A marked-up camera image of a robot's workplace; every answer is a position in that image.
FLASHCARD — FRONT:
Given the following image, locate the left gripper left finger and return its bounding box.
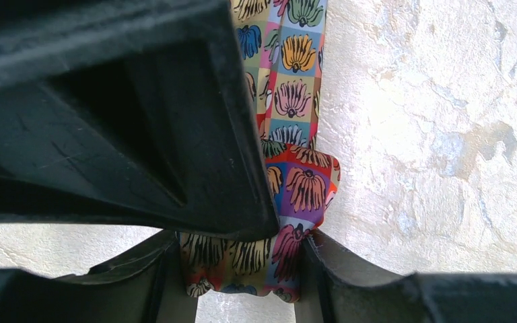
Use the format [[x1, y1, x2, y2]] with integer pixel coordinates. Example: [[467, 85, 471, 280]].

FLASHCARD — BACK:
[[0, 230, 197, 322]]

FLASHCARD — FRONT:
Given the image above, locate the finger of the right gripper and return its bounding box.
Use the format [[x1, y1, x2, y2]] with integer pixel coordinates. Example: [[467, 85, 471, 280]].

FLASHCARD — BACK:
[[0, 1, 279, 242]]

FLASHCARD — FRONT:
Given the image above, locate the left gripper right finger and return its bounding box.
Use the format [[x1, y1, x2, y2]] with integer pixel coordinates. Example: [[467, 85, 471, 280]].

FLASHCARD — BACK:
[[294, 230, 517, 322]]

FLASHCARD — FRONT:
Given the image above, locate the colourful patterned tie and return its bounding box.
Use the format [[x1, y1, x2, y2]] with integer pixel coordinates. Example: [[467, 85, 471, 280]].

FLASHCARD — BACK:
[[178, 0, 341, 303]]

